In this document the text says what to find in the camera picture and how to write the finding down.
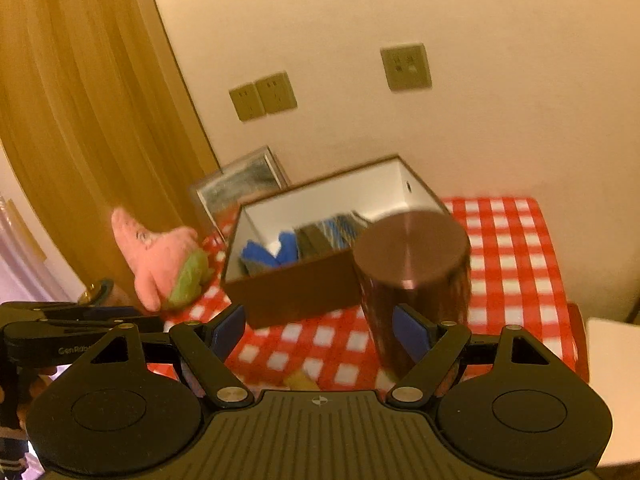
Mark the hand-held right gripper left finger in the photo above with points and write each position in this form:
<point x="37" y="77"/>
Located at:
<point x="230" y="331"/>

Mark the dark brown round object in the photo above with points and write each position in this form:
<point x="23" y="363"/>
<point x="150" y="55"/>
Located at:
<point x="102" y="292"/>

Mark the brown storage box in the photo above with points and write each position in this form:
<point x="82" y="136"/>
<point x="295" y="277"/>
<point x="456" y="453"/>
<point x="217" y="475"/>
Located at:
<point x="295" y="290"/>

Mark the wooden door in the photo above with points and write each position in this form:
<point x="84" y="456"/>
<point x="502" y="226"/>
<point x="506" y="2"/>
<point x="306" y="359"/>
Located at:
<point x="80" y="110"/>

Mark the dark striped cloth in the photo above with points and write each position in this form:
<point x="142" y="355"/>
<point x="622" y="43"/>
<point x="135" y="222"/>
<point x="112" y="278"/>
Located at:
<point x="325" y="237"/>

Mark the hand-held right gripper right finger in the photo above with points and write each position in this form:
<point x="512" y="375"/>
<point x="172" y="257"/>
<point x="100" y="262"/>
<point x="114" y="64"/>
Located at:
<point x="410" y="332"/>

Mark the beige wall outlet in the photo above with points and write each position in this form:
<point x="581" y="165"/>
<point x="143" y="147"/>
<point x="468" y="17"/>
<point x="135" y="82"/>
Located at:
<point x="406" y="66"/>
<point x="246" y="104"/>
<point x="276" y="92"/>

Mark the brown metal thermos jar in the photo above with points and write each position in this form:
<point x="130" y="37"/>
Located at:
<point x="415" y="255"/>

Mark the red checkered tablecloth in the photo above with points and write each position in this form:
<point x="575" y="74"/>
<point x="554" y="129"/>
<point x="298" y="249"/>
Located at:
<point x="510" y="260"/>

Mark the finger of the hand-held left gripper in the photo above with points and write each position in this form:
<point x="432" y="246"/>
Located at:
<point x="125" y="316"/>
<point x="55" y="332"/>

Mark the pink starfish plush toy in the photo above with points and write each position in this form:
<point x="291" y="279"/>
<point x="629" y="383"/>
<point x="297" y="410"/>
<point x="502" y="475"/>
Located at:
<point x="155" y="260"/>

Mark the blue cloth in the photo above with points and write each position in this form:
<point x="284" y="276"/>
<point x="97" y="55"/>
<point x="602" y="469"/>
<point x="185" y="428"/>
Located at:
<point x="260" y="257"/>

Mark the clear picture frame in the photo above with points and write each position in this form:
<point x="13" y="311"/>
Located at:
<point x="235" y="185"/>

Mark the yellowish cloth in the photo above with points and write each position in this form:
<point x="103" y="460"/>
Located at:
<point x="301" y="381"/>

